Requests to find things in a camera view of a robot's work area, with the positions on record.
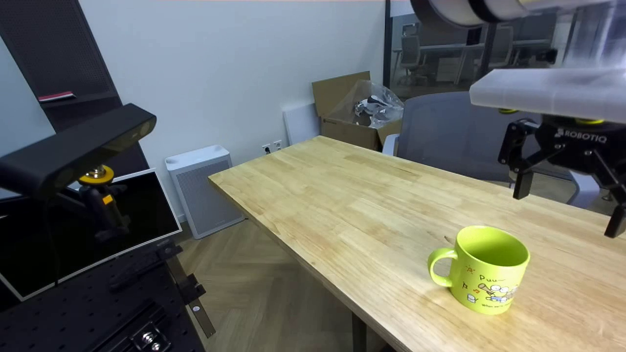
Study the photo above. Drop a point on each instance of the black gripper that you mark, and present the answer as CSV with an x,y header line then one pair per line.
x,y
579,143

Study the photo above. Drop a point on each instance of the lime green printed mug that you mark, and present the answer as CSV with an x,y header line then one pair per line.
x,y
481,280

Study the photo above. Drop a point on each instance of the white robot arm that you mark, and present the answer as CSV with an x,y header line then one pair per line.
x,y
456,10

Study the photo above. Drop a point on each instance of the grey office chair white arms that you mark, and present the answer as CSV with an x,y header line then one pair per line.
x,y
442,134

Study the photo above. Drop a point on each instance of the clear plastic bag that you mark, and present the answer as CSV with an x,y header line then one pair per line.
x,y
373,108

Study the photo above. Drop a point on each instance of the brown cardboard box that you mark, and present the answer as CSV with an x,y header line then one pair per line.
x,y
332,90

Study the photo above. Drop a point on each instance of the black table leg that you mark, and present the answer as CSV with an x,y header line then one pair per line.
x,y
358,333

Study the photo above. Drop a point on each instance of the white flat panel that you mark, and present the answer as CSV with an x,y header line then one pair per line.
x,y
299,122

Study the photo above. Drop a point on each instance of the white air purifier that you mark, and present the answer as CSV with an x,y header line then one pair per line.
x,y
201,188

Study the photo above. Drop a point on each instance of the black button box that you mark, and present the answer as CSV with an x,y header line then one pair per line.
x,y
147,335

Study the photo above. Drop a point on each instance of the black perforated breadboard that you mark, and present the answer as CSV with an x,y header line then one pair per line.
x,y
70,313

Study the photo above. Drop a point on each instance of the red flat item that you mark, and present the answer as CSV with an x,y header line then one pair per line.
x,y
57,96

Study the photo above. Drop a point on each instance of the black window frame post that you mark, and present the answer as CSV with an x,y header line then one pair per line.
x,y
387,40

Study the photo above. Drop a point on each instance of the white wall outlet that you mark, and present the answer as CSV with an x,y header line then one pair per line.
x,y
274,145

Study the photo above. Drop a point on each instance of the black metal clamp bracket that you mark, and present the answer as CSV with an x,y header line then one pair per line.
x,y
191,290

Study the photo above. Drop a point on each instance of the black screen white frame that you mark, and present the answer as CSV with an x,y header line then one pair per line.
x,y
147,208

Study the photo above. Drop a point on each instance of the black yellow camera mount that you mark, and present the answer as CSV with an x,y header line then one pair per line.
x,y
103,198

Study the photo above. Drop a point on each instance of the black stereo camera bar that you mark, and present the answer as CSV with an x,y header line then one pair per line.
x,y
70,147

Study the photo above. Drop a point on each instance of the black wall shelf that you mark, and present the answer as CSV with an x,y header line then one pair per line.
x,y
58,51

